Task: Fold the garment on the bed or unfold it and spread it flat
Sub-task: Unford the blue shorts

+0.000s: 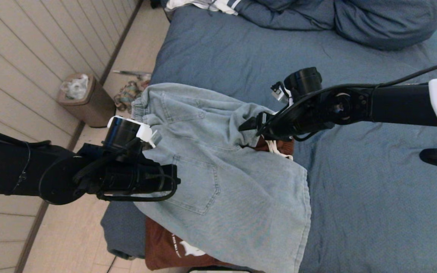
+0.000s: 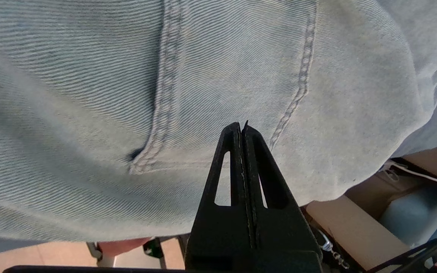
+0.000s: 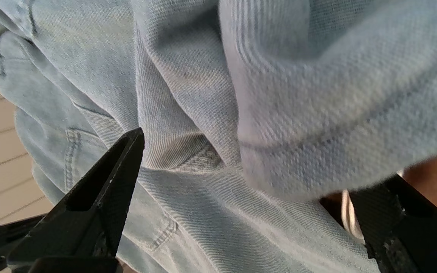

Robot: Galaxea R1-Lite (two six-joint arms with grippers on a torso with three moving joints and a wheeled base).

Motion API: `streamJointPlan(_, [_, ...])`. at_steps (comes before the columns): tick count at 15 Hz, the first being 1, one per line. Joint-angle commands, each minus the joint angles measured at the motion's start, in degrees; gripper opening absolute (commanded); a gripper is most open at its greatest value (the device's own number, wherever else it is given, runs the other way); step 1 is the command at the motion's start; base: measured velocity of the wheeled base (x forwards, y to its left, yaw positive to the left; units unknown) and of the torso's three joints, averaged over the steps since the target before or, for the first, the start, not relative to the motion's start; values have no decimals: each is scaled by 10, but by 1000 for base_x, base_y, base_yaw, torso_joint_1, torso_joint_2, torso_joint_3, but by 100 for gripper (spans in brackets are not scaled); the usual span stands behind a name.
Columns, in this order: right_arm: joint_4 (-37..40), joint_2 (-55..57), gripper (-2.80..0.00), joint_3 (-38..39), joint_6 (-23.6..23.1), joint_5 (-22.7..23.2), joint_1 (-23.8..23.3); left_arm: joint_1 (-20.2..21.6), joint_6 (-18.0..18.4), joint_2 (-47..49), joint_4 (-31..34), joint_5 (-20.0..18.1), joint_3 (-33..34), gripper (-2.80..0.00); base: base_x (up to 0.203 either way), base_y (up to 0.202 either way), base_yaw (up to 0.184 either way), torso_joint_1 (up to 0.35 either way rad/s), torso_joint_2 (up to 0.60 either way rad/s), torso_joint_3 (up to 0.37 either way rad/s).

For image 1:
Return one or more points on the light blue denim shorts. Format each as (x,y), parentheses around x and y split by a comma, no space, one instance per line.
(241,197)

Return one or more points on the brown metal trash bin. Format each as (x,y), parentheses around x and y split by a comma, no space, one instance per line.
(97,108)

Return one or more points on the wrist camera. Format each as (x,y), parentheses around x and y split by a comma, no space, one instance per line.
(154,137)
(281,93)

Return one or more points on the thin grey rod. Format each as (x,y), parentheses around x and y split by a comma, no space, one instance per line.
(127,73)

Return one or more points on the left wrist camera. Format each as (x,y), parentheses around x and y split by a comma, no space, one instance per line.
(154,137)

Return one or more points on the blue bed cover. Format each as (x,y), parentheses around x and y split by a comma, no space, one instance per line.
(374,208)

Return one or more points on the white striped garment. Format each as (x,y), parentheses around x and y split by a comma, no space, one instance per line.
(224,5)

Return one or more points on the crumpled blue duvet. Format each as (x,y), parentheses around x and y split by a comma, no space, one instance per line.
(385,22)

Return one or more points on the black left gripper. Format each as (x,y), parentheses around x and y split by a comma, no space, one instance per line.
(135,178)

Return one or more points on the multicoloured cloth bundle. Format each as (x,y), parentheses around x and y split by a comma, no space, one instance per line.
(127,94)

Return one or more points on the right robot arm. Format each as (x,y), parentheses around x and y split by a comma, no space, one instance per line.
(400,104)

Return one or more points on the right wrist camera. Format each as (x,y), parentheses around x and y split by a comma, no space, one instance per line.
(281,93)

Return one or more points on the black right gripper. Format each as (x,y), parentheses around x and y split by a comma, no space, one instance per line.
(302,81)

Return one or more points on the small black object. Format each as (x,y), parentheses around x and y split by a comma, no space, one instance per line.
(155,3)

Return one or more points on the clear plastic bin liner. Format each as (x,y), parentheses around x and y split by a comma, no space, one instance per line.
(75,89)

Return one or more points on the brown shorts with white print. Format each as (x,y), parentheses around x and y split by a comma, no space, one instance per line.
(165,246)

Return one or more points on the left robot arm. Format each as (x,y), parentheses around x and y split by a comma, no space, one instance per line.
(2,170)

